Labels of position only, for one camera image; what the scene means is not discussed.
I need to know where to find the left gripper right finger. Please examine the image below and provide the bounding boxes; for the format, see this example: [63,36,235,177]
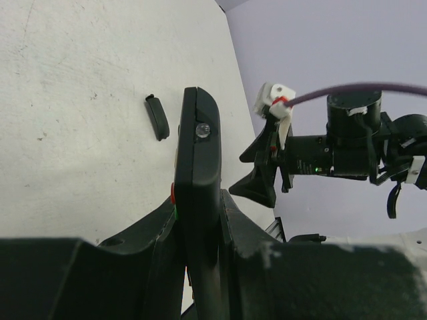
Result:
[220,191,426,319]

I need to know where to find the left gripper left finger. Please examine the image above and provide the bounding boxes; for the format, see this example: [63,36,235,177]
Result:
[1,200,185,319]

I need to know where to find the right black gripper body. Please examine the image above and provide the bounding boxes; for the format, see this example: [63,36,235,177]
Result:
[266,123,332,193]

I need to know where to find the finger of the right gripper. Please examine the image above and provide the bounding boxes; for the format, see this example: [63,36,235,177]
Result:
[239,117,272,163]
[228,165,276,209]

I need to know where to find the black remote control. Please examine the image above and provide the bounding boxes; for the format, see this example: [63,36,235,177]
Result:
[173,87,227,319]

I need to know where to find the black battery cover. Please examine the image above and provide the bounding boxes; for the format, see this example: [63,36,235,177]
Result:
[145,94,170,141]

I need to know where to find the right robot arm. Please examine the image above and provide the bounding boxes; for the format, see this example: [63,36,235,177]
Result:
[229,91,426,219]

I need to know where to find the aluminium front rail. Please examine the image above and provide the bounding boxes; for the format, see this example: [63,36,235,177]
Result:
[265,217,286,243]

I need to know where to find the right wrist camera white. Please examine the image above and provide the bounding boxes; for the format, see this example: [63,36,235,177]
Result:
[252,82,298,151]

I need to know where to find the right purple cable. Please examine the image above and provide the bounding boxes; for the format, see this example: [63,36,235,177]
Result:
[283,82,427,109]

